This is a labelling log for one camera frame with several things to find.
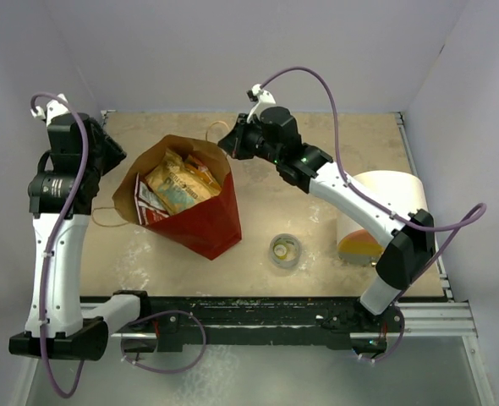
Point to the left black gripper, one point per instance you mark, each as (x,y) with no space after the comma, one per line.
(114,153)

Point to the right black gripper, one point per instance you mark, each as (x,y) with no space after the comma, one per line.
(233,143)

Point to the red white snack packet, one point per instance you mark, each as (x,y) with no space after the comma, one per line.
(148,206)

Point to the red brown paper bag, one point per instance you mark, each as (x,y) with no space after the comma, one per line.
(210,228)

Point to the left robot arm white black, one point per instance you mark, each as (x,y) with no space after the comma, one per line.
(60,206)

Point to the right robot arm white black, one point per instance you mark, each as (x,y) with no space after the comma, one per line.
(407,248)

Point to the yellow kettle chips bag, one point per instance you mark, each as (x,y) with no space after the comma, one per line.
(176,187)

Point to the orange snack packet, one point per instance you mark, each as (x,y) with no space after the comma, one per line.
(199,169)

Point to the clear tape roll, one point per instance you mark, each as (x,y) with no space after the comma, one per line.
(285,251)

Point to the large white paper roll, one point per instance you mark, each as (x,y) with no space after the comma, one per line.
(405,193)

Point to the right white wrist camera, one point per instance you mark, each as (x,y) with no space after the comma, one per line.
(261,99)

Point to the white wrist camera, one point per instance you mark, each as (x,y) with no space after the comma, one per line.
(261,99)
(56,107)

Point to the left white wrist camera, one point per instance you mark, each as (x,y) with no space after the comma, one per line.
(56,107)

